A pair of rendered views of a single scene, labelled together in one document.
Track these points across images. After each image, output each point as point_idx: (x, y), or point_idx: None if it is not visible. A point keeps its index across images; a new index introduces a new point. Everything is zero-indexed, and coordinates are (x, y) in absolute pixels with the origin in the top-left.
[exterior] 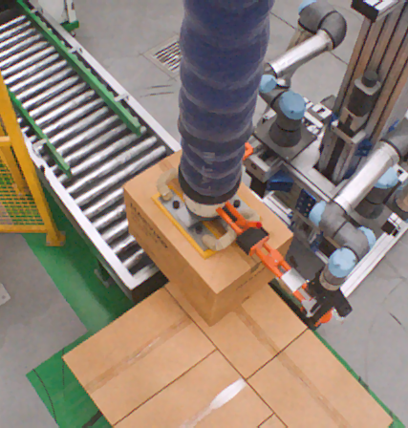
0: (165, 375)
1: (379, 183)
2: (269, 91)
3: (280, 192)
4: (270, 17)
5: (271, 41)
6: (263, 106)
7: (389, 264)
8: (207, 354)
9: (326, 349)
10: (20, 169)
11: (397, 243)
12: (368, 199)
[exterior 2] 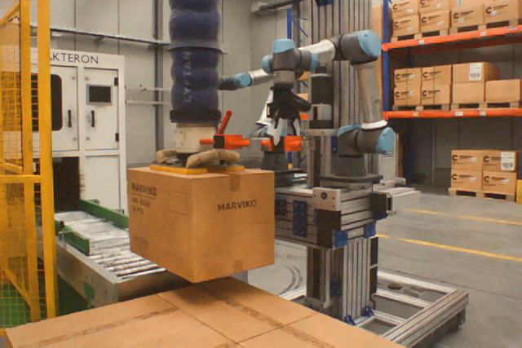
0: (131, 340)
1: (346, 127)
2: (257, 131)
3: (279, 228)
4: (295, 249)
5: (295, 258)
6: (286, 285)
7: None
8: (191, 328)
9: (345, 323)
10: (41, 314)
11: (442, 347)
12: (343, 153)
